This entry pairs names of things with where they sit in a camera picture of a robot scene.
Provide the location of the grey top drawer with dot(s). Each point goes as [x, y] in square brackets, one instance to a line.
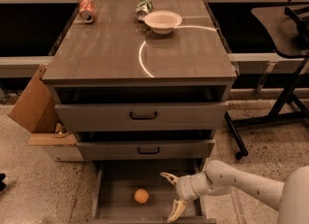
[141, 116]

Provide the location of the brown cardboard box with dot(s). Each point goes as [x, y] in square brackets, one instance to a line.
[35, 111]

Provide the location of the red soda can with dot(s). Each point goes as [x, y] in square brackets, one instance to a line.
[87, 11]

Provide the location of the grey drawer cabinet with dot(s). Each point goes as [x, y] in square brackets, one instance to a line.
[118, 59]

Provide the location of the grey middle drawer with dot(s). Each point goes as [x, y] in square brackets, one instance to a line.
[134, 150]

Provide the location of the black object on floor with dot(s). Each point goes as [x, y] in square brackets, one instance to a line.
[2, 184]

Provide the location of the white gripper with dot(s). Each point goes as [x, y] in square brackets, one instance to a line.
[184, 187]

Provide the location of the white bowl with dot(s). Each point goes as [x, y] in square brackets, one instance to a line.
[163, 22]

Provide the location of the grey bottom drawer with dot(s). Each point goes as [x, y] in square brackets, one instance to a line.
[118, 180]

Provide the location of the black side table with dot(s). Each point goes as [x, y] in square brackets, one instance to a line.
[287, 26]

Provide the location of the orange fruit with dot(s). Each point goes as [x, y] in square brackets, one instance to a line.
[141, 196]

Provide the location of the grey drawer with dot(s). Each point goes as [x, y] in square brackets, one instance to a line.
[118, 180]
[134, 150]
[141, 116]

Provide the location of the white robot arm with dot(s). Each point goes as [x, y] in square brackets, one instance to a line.
[290, 198]

